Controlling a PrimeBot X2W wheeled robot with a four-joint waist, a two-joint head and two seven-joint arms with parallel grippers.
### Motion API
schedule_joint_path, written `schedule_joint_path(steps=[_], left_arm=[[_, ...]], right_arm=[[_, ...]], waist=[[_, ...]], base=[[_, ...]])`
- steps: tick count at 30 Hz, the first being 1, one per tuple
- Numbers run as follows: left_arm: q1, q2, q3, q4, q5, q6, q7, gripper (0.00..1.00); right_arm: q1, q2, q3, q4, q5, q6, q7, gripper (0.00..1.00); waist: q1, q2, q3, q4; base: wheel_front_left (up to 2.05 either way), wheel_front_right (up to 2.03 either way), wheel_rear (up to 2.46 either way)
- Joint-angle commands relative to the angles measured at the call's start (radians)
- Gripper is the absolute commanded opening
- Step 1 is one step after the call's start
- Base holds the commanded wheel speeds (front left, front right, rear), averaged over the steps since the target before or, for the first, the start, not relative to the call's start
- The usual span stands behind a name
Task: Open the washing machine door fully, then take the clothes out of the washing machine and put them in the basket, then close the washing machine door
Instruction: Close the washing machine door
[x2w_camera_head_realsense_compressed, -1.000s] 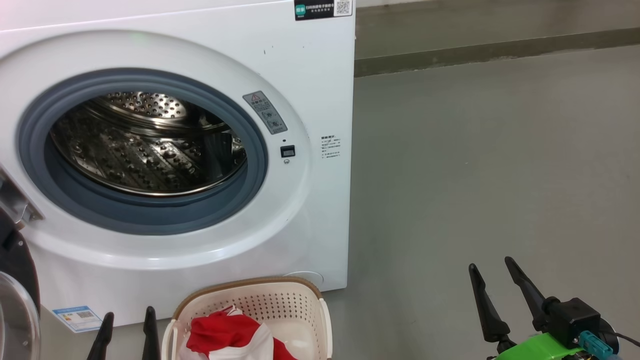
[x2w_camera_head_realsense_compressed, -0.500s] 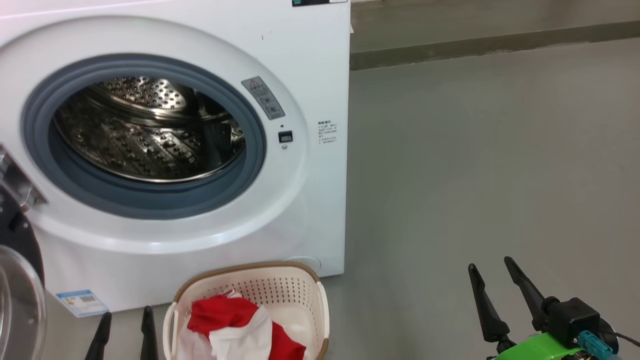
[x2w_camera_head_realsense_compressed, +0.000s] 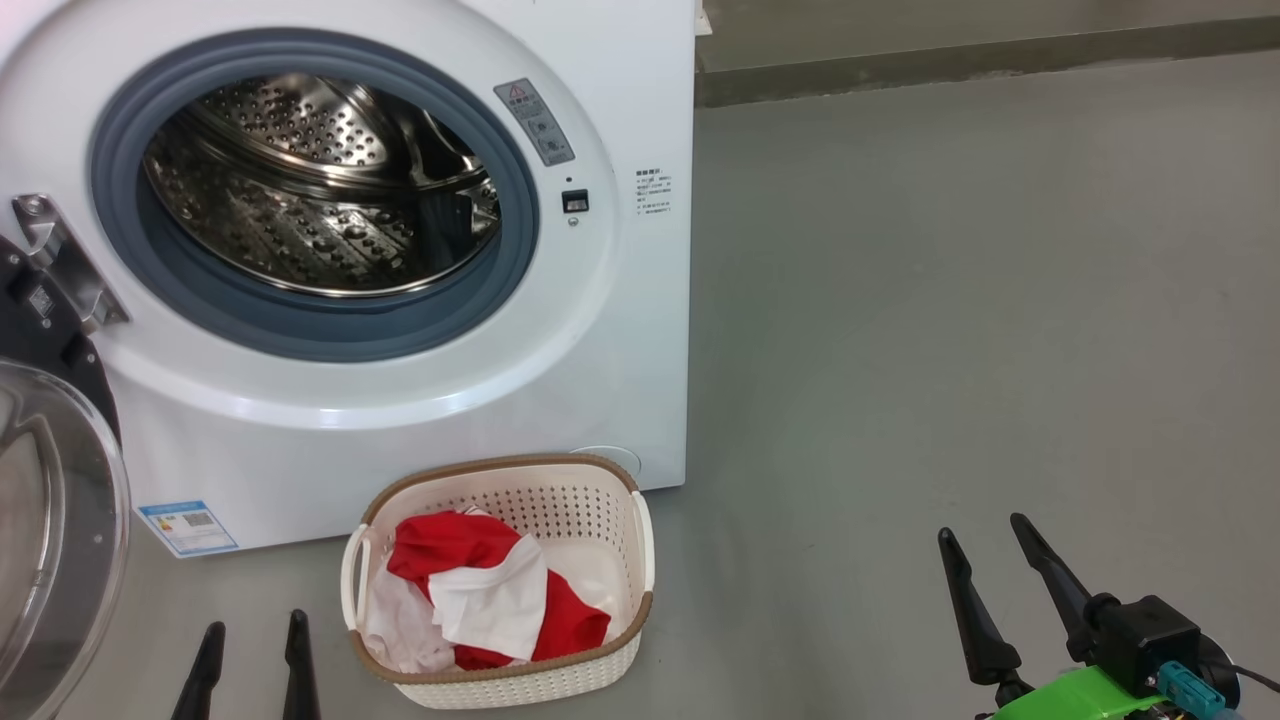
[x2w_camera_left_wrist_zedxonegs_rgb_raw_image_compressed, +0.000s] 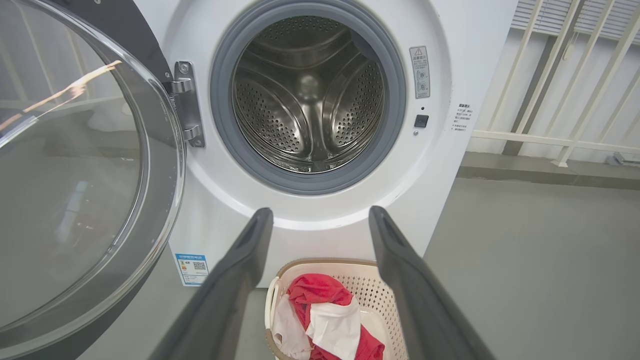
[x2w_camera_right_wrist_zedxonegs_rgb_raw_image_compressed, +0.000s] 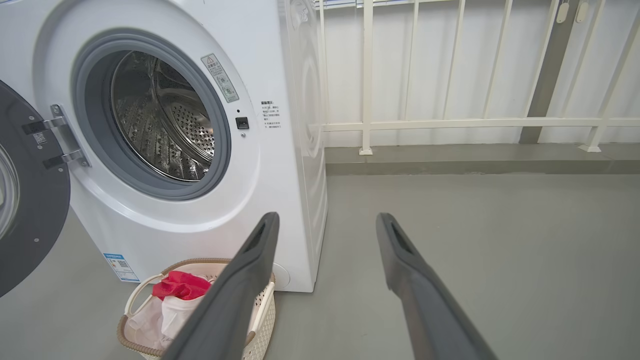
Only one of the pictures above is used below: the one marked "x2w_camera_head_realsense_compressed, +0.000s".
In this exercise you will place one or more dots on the black door latch socket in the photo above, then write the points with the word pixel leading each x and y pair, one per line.
pixel 575 200

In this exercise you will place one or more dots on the grey baseboard strip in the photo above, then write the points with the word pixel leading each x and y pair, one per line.
pixel 1000 62

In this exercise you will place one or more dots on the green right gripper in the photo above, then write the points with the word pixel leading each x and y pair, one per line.
pixel 1070 700

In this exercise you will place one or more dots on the metal door hinge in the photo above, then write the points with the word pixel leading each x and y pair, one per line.
pixel 70 265

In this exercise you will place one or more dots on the red and white garment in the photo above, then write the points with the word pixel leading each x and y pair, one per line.
pixel 470 555

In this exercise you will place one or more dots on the cream basket with brown rim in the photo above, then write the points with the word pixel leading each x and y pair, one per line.
pixel 560 680

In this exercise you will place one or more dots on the blue energy label sticker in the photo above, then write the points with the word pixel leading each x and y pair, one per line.
pixel 188 528

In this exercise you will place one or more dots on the round white filter cover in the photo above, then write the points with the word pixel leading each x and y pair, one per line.
pixel 620 460

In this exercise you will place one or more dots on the white front-load washing machine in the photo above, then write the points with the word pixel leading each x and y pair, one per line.
pixel 620 350

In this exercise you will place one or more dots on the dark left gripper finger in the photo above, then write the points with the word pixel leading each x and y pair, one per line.
pixel 300 690
pixel 200 690

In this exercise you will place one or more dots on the small printed text label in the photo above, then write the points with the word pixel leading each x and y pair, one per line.
pixel 653 192

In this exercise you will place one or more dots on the black round glass washer door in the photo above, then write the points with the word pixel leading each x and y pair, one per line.
pixel 60 550

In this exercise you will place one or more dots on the grey warning sticker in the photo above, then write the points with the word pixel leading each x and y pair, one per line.
pixel 535 122

